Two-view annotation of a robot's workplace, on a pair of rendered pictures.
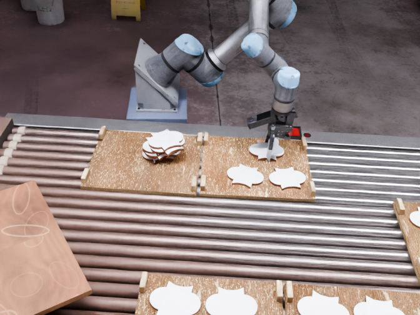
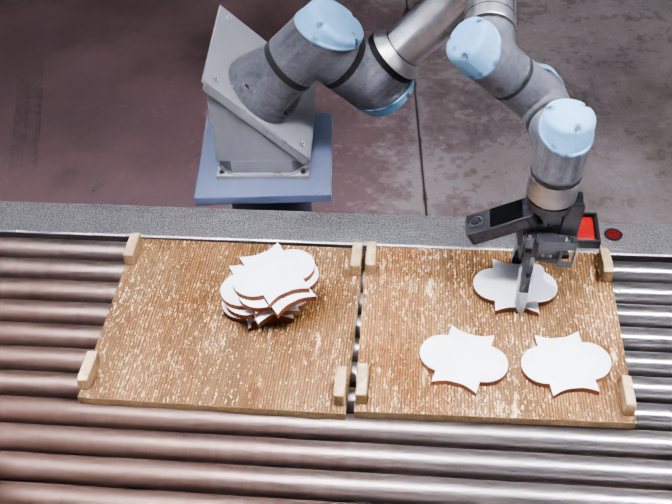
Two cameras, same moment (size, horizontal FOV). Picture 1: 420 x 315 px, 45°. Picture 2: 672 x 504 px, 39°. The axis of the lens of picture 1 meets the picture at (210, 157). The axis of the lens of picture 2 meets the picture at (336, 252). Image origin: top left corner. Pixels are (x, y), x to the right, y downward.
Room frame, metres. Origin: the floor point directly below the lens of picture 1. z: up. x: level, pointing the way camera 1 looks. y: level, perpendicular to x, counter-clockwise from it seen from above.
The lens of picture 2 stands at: (0.49, -0.05, 2.10)
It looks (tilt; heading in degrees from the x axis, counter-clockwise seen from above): 45 degrees down; 7
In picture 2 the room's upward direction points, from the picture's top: 3 degrees counter-clockwise
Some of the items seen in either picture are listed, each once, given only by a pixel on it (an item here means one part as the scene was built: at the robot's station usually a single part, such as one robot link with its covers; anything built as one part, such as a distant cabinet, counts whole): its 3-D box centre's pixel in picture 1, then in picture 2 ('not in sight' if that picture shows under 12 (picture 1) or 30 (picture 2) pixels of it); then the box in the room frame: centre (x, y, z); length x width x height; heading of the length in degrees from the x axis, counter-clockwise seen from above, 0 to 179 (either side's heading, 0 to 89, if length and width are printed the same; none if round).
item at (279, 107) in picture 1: (282, 103); (552, 184); (1.58, -0.25, 1.16); 0.08 x 0.08 x 0.05
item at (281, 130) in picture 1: (280, 122); (548, 225); (1.58, -0.26, 1.08); 0.09 x 0.08 x 0.12; 90
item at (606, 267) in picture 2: (304, 144); (605, 264); (1.63, -0.37, 0.95); 0.06 x 0.02 x 0.03; 0
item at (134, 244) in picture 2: (102, 132); (132, 248); (1.64, 0.43, 0.95); 0.06 x 0.02 x 0.03; 178
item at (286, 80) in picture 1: (286, 84); (562, 142); (1.58, -0.26, 1.24); 0.09 x 0.08 x 0.11; 12
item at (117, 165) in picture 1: (145, 160); (230, 320); (1.50, 0.24, 0.93); 0.41 x 0.35 x 0.02; 88
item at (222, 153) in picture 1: (255, 166); (489, 329); (1.50, -0.18, 0.93); 0.41 x 0.35 x 0.02; 90
